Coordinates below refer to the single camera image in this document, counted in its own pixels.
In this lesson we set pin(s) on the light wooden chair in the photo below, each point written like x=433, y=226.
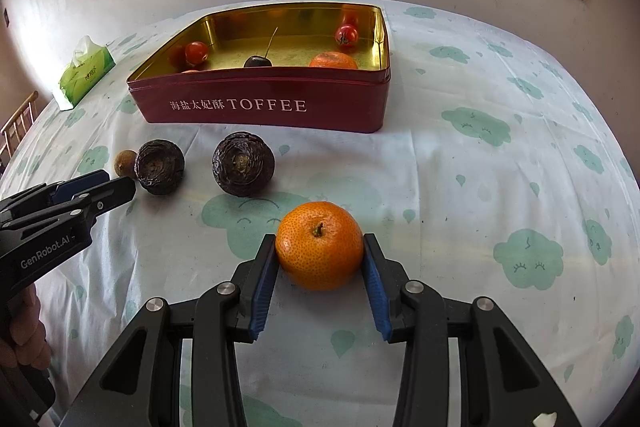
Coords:
x=17, y=119

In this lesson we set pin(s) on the green tissue pack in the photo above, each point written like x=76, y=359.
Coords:
x=82, y=77

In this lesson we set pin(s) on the white cloud print tablecloth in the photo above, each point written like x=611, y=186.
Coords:
x=475, y=182

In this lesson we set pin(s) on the person's left hand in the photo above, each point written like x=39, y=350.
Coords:
x=30, y=337

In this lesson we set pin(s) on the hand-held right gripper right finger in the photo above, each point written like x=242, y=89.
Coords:
x=376, y=302

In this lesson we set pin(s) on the orange mandarin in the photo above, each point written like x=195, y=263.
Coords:
x=333, y=60
x=319, y=252

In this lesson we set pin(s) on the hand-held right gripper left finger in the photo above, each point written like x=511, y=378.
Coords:
x=265, y=297

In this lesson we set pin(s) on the small brown longan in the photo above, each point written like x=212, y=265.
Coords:
x=125, y=162

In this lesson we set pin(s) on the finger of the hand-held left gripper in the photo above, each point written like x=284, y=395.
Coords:
x=112, y=194
x=82, y=184

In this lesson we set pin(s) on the wrinkled dark passion fruit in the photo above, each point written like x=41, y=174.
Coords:
x=243, y=163
x=160, y=167

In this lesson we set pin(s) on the small red tomato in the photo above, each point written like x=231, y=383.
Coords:
x=196, y=52
x=346, y=35

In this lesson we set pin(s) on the red and gold tin box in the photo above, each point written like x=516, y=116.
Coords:
x=260, y=107

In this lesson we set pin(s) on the dark cherry with stem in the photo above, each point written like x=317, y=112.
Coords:
x=257, y=62

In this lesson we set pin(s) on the dark wall switch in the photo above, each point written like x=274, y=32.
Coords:
x=6, y=17

